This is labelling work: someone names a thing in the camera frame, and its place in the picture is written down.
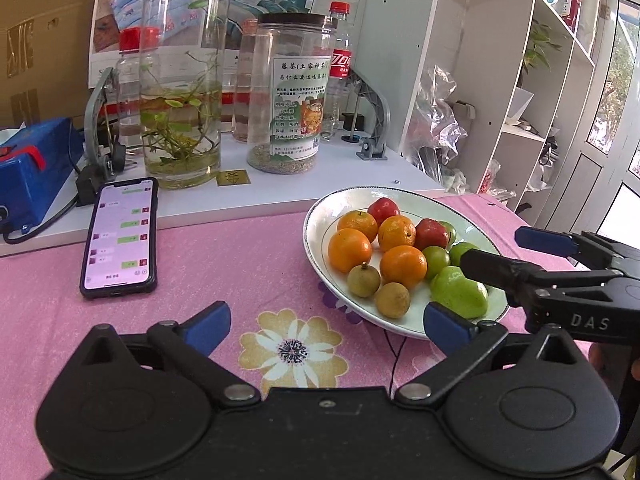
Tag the orange tangerine in plate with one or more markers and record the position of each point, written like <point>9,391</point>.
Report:
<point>361,221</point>

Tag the crumpled clear plastic bag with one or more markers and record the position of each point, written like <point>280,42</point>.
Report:
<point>434,133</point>

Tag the right hand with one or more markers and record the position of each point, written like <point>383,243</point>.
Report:
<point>613,363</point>

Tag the cardboard box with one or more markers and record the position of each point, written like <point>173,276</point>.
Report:
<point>44,59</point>

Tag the small green jujube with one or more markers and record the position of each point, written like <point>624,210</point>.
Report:
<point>451,232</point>
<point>437,258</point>

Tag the black smartphone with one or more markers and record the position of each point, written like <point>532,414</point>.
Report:
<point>120,250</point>

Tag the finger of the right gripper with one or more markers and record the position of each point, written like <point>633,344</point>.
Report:
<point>597,306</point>
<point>593,250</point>

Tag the clear plastic tea jar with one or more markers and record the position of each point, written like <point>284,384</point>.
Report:
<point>290,73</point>

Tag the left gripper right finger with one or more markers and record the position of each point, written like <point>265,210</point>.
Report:
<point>506,405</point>

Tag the white ceramic plate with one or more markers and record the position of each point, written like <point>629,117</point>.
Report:
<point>321,224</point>

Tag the blue power box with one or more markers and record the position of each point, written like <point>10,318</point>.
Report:
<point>35,163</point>

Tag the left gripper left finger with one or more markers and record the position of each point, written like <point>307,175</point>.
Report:
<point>132,405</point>

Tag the cola plastic bottle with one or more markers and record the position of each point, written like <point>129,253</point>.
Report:
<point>340,65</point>

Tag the white shelf unit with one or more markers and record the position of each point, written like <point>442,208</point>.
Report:
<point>519,72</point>

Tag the grey arch bracket right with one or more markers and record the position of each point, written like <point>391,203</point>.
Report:
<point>374,147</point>

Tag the orange tangerine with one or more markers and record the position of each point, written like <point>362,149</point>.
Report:
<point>361,221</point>
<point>403,264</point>
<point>396,231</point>

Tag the grey arch bracket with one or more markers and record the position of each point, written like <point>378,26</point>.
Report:
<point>374,147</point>
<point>102,147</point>

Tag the gold square sticker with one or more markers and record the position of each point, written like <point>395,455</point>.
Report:
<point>232,177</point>

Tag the grey arch bracket left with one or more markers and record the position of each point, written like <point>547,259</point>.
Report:
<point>102,147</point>

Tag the large green jujube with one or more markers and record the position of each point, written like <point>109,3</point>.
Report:
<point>453,290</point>

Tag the red small apple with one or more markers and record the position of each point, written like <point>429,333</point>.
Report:
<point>382,209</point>
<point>430,233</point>

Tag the glass vase with plant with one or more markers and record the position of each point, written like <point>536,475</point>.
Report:
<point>181,72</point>

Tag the yellow-brown longan fruit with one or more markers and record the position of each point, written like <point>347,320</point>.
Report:
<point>363,281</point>

